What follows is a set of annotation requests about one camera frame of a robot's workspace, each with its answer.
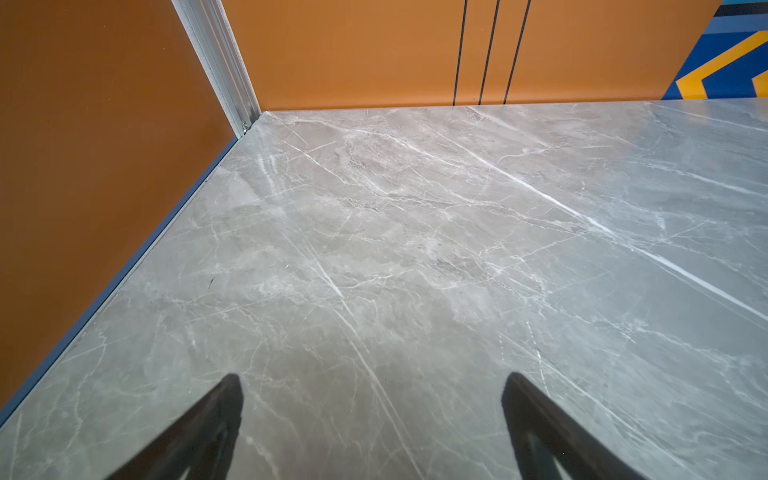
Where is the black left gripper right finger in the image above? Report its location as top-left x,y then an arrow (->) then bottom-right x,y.
501,372 -> 642,479

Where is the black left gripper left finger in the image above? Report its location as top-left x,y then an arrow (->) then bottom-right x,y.
109,373 -> 243,479

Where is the aluminium corner post left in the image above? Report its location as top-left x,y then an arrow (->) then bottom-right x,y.
172,0 -> 262,138

